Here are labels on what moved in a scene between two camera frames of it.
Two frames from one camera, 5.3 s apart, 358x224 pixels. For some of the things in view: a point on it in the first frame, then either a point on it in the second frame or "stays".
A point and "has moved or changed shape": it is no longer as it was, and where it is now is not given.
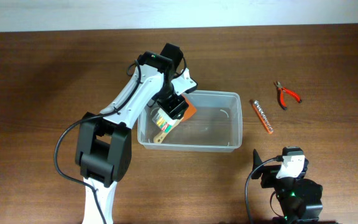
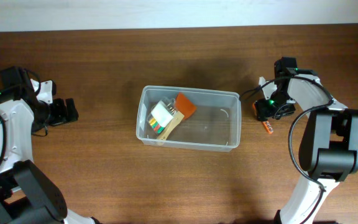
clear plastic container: [217, 126] stays
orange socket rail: [262, 117] stays
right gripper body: [269, 182] to [273, 107]
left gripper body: [172, 102] to [54, 113]
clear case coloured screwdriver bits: [165, 122] has moved or changed shape
